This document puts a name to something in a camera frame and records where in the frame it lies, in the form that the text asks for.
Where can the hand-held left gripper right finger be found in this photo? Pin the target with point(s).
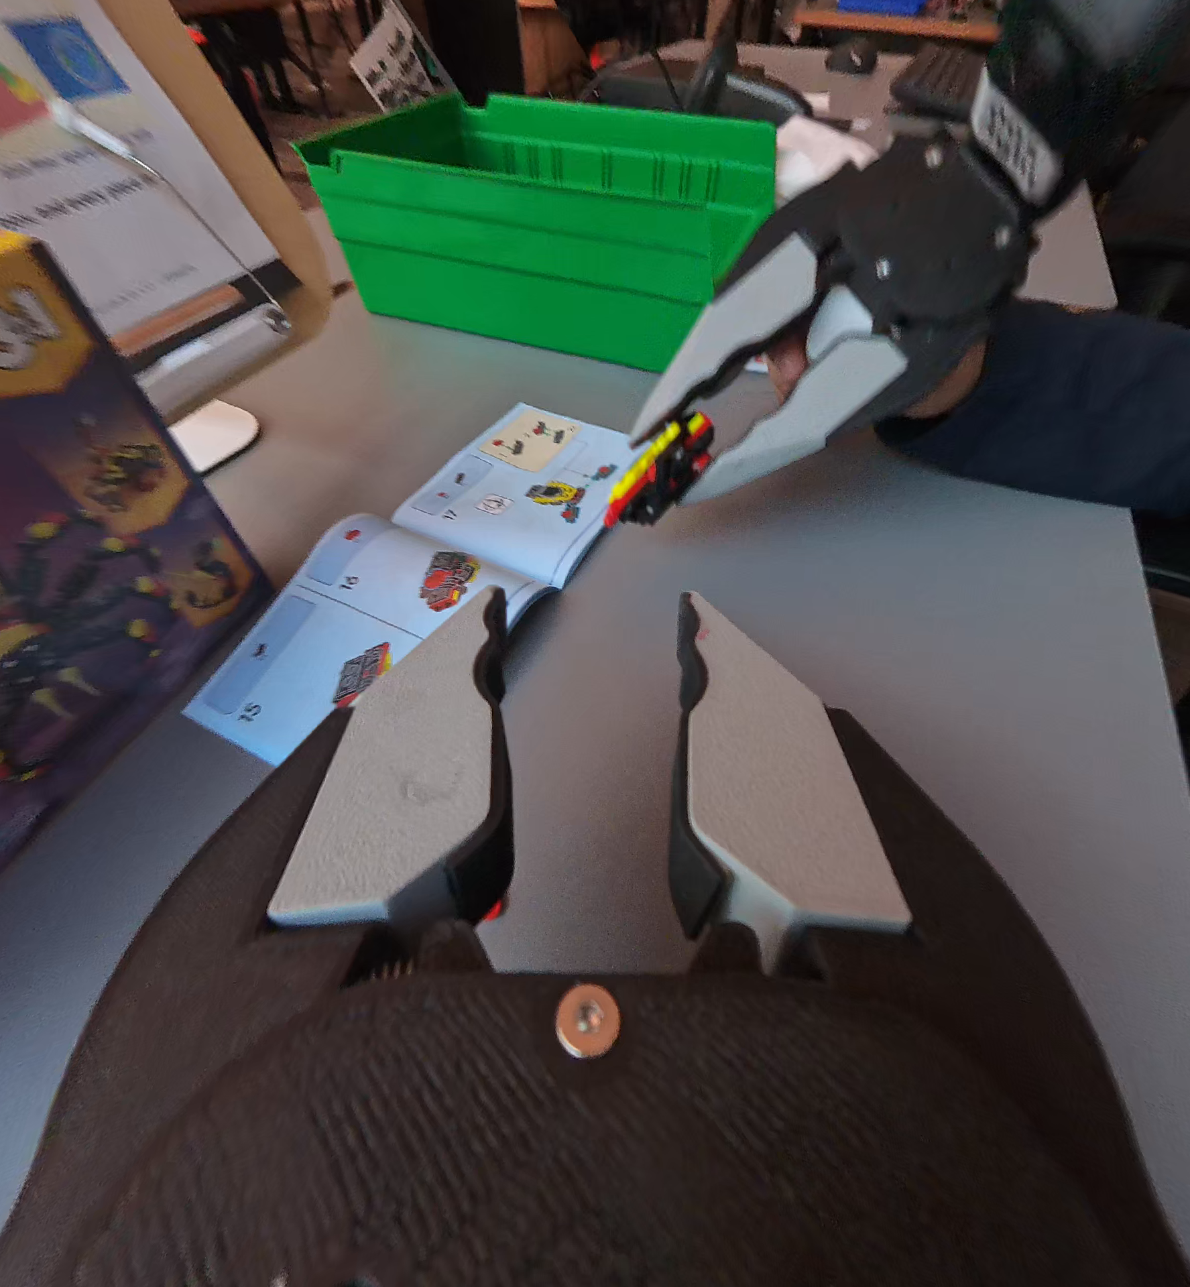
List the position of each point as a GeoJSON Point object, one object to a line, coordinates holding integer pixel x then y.
{"type": "Point", "coordinates": [784, 793]}

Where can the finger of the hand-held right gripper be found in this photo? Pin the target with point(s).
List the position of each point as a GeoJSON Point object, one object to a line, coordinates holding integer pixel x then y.
{"type": "Point", "coordinates": [745, 312]}
{"type": "Point", "coordinates": [845, 372]}

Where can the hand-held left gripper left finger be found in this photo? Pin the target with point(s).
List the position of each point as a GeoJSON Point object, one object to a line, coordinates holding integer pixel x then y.
{"type": "Point", "coordinates": [403, 784]}

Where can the yellow black lego model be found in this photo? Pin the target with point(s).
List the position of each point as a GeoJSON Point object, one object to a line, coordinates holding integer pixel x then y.
{"type": "Point", "coordinates": [660, 473]}

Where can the person's right forearm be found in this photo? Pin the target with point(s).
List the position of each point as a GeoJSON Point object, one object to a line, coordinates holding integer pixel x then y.
{"type": "Point", "coordinates": [1077, 402]}

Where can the lego instruction booklet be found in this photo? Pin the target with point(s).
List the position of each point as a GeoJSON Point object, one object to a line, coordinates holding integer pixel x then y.
{"type": "Point", "coordinates": [383, 592]}

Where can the purple lego set box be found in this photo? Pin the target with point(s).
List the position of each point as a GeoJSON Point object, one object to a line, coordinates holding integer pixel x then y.
{"type": "Point", "coordinates": [60, 563]}

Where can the person's right hand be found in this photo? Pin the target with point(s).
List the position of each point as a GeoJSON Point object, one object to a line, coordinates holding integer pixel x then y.
{"type": "Point", "coordinates": [788, 367]}

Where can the white paper sheet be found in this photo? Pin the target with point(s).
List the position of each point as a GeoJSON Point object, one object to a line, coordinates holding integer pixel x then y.
{"type": "Point", "coordinates": [826, 140]}

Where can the black keyboard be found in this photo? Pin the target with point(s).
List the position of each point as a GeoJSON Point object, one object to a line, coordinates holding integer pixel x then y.
{"type": "Point", "coordinates": [940, 79]}

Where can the black computer mouse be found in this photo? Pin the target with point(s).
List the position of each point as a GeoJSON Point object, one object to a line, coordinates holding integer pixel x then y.
{"type": "Point", "coordinates": [850, 55]}

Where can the black office chair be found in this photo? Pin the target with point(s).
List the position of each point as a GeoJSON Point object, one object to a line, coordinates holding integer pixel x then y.
{"type": "Point", "coordinates": [745, 95]}

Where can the wooden table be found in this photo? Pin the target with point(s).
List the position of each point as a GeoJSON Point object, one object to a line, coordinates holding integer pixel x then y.
{"type": "Point", "coordinates": [895, 26]}

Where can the green plastic bin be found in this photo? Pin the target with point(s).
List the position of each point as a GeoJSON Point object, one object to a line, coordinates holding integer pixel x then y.
{"type": "Point", "coordinates": [514, 251]}

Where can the dark chair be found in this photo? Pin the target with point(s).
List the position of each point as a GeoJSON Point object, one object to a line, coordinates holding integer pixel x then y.
{"type": "Point", "coordinates": [1178, 220]}

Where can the white placard black print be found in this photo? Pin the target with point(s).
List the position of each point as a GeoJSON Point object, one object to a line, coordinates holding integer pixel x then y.
{"type": "Point", "coordinates": [398, 60]}

